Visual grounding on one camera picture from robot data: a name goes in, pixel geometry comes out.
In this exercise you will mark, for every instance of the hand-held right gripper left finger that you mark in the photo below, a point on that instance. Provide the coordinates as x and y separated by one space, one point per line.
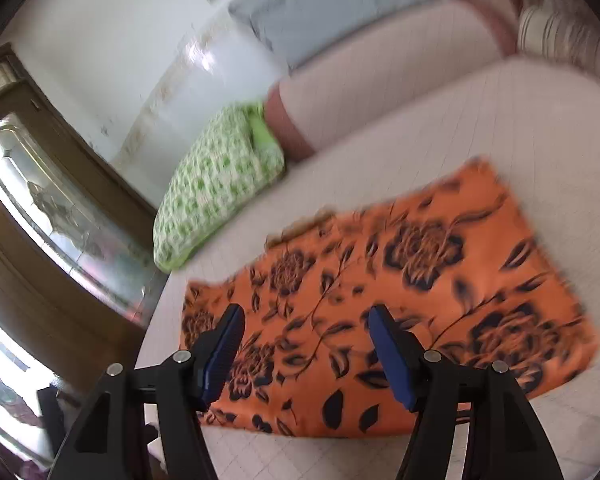
222 350

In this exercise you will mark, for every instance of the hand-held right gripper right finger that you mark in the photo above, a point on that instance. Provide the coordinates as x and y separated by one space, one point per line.
390 355

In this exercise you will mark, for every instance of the orange floral blouse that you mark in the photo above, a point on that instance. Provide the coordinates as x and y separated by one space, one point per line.
380 300

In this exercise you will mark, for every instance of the green checked pillow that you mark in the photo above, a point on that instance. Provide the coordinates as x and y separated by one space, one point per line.
215 180

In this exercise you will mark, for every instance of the brown door with leaded glass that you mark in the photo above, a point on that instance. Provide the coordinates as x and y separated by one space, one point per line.
65 240

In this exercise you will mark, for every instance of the pink quilted mattress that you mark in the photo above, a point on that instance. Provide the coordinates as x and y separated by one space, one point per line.
555 160

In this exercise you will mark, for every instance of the pink bolster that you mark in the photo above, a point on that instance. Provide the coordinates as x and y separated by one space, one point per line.
380 75

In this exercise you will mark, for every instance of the grey pillow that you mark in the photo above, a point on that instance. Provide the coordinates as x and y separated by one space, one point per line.
330 5

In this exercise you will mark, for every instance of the striped cushion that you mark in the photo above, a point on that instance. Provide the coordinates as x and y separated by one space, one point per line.
565 35

